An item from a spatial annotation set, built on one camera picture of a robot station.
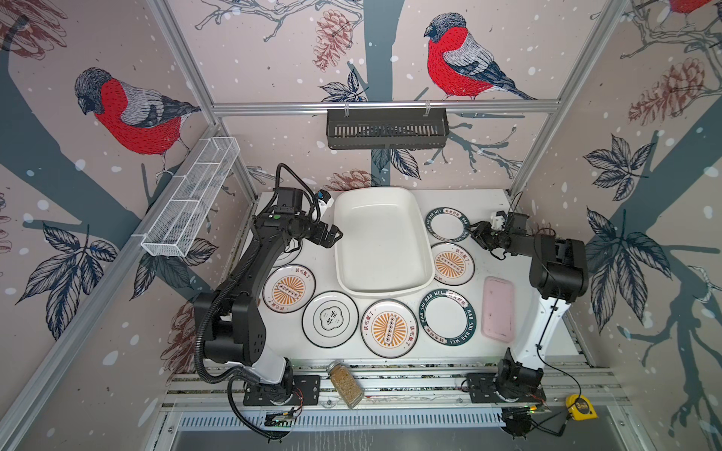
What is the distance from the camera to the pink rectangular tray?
0.83m

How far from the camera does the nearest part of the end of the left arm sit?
74 cm

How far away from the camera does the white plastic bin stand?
907 mm
